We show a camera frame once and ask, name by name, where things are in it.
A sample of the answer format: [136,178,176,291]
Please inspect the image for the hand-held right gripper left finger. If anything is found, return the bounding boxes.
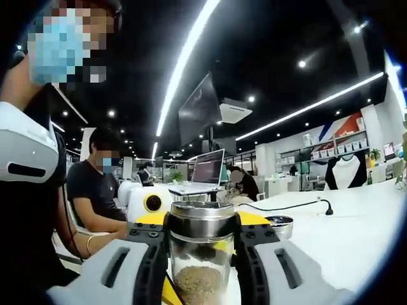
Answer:
[46,212,169,305]

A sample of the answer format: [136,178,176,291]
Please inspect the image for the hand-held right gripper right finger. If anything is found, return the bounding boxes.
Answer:
[233,211,359,305]

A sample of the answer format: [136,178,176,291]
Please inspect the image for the tall seasoning bottle cream powder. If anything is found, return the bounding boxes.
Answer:
[264,215,295,241]

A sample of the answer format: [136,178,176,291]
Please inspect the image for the tall seasoning bottle brown powder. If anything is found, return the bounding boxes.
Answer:
[167,201,238,305]

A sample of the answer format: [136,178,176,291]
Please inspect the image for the white laptop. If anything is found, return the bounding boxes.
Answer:
[168,148,226,195]

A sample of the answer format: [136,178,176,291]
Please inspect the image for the white low cabinet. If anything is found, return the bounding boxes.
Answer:
[263,174,301,200]

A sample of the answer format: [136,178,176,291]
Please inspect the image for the hanging black display panel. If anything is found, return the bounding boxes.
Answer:
[177,72,223,146]

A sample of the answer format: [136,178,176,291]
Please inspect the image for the black and white office chair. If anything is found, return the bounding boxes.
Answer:
[323,151,369,191]

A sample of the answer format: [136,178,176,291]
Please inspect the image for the white wearable device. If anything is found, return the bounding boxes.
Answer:
[0,101,60,185]

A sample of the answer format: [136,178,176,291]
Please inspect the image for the ceiling air conditioner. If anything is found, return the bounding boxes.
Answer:
[218,97,254,125]

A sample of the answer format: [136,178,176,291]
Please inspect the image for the row of white storage boxes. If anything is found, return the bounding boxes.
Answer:
[311,138,369,159]

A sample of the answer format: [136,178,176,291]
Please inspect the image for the white shelf unit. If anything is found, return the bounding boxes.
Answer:
[276,116,371,166]

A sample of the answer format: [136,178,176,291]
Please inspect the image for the ceiling light strip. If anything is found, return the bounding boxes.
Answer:
[235,71,385,142]
[151,0,222,161]

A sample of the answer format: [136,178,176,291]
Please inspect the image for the ceiling spotlights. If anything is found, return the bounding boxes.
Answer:
[60,20,375,150]

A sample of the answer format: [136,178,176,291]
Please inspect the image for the gold bracelet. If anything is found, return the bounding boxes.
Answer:
[85,234,96,257]

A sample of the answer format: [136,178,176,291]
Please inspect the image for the black wearable device cable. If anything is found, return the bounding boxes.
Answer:
[59,180,85,263]

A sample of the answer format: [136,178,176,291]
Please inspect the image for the black power cable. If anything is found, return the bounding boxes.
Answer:
[237,198,335,217]

